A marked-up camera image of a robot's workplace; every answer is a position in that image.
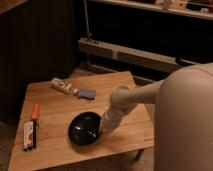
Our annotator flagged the wooden shelf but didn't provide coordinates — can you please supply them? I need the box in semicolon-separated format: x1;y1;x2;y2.
88;0;213;21

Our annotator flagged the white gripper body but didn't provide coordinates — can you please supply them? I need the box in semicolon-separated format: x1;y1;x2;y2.
100;112;124;135

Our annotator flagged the white tube bottle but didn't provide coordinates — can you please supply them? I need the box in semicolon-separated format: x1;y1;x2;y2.
51;78;79;95

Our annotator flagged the black ceramic bowl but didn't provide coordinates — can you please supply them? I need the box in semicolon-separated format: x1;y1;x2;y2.
68;112;101;146

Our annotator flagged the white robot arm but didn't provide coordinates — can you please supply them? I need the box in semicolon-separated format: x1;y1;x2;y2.
101;62;213;171

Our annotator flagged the metal pole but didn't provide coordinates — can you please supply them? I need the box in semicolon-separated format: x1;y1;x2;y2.
83;0;92;41

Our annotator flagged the blue sponge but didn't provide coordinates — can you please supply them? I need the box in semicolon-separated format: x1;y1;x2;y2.
78;89;96;100

